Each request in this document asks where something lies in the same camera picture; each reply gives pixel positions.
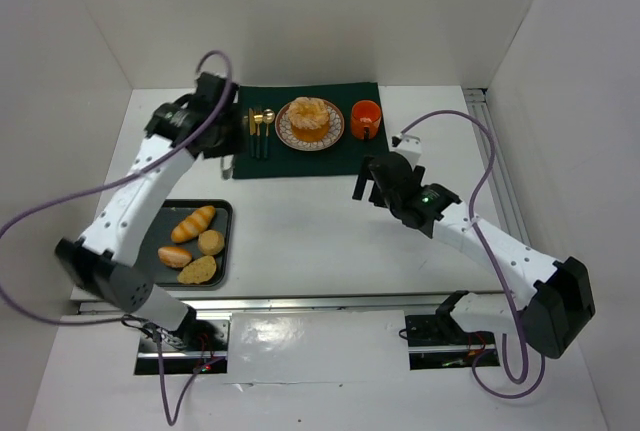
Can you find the purple cable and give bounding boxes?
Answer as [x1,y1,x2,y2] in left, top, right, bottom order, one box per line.
[397,109,547,400]
[0,49,236,427]

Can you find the floral patterned plate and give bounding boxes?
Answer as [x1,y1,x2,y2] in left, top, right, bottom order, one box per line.
[274,99,345,152]

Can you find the gold fork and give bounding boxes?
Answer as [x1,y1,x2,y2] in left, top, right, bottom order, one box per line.
[254,108,263,159]

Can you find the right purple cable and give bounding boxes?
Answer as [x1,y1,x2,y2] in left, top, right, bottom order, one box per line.
[397,109,547,400]

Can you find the gold spoon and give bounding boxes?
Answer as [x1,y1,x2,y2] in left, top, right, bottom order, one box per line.
[263,109,276,159]

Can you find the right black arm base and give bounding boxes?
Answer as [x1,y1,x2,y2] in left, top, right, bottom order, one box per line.
[398,291,499,370]

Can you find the black baking tray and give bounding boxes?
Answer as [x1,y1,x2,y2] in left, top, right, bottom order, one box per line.
[135,199,234,289]

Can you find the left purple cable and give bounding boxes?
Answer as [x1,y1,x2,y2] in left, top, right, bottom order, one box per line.
[0,49,236,427]

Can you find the oval glazed bread roll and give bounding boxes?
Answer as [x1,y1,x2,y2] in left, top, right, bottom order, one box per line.
[157,246,193,269]

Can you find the aluminium rail bar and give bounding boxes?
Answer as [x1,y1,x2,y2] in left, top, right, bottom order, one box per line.
[74,290,469,313]

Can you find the striped long bread roll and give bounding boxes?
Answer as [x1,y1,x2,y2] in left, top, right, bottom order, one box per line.
[170,205,216,244]

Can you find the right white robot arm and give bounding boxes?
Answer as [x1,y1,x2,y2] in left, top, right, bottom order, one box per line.
[353,135,595,359]

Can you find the gold knife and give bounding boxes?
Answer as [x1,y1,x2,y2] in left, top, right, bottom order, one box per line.
[248,108,257,158]

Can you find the flat seeded bread slice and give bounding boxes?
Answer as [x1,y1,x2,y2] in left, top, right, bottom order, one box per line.
[177,256,217,285]

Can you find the orange mug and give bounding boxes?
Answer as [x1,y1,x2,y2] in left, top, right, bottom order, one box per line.
[350,100,382,141]

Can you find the small round bun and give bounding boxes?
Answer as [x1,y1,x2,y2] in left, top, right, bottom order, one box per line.
[198,230,225,256]

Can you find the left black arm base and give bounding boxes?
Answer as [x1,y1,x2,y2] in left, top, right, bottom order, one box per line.
[120,315,230,376]

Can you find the large round twisted bread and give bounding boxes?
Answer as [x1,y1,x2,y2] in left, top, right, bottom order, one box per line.
[286,97,330,143]

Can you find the metal tongs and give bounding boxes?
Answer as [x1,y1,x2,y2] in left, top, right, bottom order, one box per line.
[220,155,235,181]

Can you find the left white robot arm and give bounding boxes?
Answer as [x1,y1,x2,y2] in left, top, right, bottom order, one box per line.
[55,73,244,347]

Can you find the aluminium corner frame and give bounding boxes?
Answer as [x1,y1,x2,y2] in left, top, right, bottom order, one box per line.
[462,87,530,247]

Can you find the dark green placemat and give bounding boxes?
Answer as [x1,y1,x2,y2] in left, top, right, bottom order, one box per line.
[233,82,389,180]

